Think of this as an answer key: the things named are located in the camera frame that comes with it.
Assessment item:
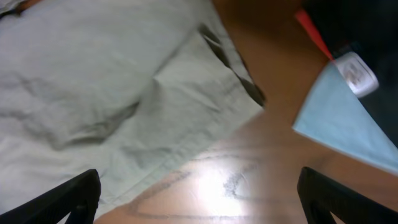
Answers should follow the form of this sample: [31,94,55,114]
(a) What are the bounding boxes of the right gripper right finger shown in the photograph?
[297,167,397,224]

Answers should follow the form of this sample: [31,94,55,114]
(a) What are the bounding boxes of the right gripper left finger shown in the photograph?
[1,169,101,224]

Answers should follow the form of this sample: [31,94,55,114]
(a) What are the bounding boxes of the khaki cargo shorts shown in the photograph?
[1,0,265,215]

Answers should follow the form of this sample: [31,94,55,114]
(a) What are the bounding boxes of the light blue cloth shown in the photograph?
[292,63,397,175]

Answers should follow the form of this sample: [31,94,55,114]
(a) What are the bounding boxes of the black printed cycling jersey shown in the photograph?
[295,0,397,144]

